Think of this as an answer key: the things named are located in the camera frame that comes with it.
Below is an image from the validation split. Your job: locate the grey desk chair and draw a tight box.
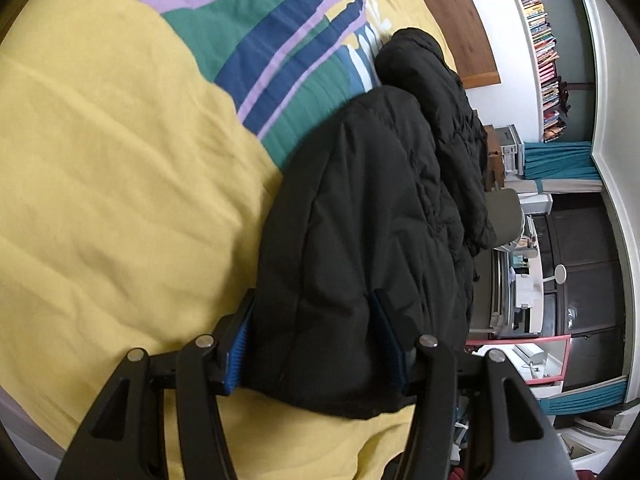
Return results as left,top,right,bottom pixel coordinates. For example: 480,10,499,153
485,187,526,251

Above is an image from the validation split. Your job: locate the red framed board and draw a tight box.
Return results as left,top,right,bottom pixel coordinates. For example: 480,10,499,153
465,335,572,386

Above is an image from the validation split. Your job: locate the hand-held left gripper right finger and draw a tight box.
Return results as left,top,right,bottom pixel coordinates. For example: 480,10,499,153
370,287,576,480

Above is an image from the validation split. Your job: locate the teal curtain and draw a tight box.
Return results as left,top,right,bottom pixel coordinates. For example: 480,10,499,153
522,141,608,193
542,375,628,416

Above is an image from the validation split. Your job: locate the yellow printed bedspread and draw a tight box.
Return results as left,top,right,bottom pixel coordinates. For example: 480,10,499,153
0,0,481,480

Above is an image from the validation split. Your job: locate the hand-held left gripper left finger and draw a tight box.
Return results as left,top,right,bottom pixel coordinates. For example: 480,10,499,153
55,292,256,480

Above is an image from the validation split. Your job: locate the wooden nightstand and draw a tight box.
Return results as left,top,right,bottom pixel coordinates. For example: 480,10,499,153
485,127,506,193

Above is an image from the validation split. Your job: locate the white desk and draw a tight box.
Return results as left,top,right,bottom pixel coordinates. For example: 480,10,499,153
470,247,546,336

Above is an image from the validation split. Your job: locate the dark window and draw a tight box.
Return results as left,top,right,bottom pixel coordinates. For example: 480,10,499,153
542,195,626,391

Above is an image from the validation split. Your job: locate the wooden bed headboard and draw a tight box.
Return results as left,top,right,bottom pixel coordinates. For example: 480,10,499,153
402,0,502,87

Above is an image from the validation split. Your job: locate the grey printer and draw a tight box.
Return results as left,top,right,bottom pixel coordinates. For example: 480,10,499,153
492,127,526,176

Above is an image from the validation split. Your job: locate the row of books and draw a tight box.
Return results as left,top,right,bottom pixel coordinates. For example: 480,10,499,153
502,0,571,143

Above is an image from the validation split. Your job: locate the black puffer coat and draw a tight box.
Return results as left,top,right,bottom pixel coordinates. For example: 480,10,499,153
235,27,498,421

